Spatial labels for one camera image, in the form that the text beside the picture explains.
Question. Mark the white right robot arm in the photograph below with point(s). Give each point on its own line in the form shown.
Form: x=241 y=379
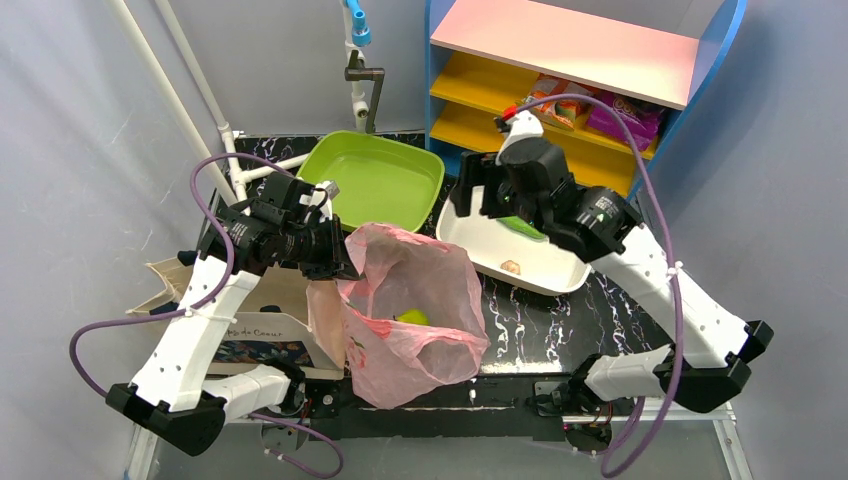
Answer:
x=707 y=360

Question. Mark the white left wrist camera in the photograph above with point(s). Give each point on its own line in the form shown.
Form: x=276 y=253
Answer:
x=319 y=202

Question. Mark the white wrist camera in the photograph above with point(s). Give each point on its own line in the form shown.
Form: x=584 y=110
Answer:
x=515 y=126
x=319 y=202

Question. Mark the white plastic tray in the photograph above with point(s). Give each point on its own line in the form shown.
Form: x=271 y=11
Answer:
x=546 y=269

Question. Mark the orange snack packet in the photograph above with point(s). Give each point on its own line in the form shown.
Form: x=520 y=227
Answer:
x=561 y=113

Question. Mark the white pvc pipe frame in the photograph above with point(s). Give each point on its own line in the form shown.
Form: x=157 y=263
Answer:
x=156 y=35

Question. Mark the metal faucet bracket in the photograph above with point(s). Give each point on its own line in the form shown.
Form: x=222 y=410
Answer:
x=367 y=84

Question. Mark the black metal base rail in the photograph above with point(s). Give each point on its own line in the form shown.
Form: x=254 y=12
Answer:
x=488 y=406

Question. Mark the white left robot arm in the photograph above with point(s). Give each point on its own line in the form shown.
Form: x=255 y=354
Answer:
x=290 y=224

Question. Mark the pink plastic grocery bag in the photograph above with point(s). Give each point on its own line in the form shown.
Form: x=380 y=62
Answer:
x=393 y=363

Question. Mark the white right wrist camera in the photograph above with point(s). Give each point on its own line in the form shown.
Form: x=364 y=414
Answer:
x=515 y=126

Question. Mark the purple snack packet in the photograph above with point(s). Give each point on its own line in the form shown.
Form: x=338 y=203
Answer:
x=642 y=119

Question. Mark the cream canvas tote bag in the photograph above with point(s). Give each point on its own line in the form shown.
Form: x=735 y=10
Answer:
x=272 y=323

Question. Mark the small beige food piece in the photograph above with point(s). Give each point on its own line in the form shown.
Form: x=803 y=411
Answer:
x=511 y=267

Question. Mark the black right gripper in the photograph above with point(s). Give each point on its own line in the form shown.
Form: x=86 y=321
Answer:
x=473 y=187

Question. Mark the blue yellow pink shelf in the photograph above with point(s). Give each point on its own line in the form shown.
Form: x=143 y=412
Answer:
x=482 y=56

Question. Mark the green plastic tray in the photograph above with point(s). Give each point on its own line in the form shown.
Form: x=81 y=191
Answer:
x=379 y=180

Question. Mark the yellow-green pear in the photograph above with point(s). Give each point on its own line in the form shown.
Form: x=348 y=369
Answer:
x=413 y=317

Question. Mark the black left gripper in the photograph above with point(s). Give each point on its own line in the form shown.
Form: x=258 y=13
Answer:
x=331 y=248

